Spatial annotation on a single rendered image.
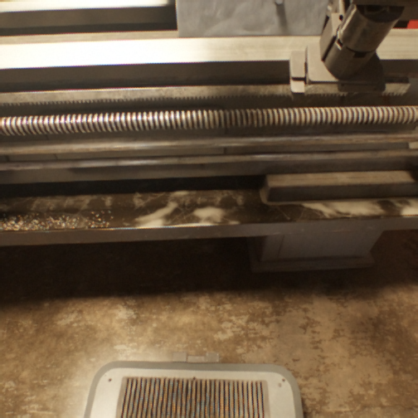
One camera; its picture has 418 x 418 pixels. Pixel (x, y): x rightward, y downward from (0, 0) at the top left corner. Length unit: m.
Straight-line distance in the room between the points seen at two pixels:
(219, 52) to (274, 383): 0.78
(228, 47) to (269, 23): 0.12
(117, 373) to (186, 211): 0.47
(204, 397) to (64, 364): 0.56
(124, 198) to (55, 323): 0.55
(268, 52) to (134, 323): 0.96
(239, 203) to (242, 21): 0.48
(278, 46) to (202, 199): 0.47
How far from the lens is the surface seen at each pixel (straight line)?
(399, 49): 0.86
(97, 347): 1.22
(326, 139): 0.81
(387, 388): 1.26
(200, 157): 0.78
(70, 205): 1.04
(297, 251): 1.24
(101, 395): 0.90
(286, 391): 0.88
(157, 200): 0.97
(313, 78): 0.50
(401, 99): 0.95
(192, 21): 0.80
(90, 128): 0.75
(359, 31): 0.45
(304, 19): 0.83
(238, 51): 0.74
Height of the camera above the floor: 1.10
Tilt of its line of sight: 49 degrees down
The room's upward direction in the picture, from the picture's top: straight up
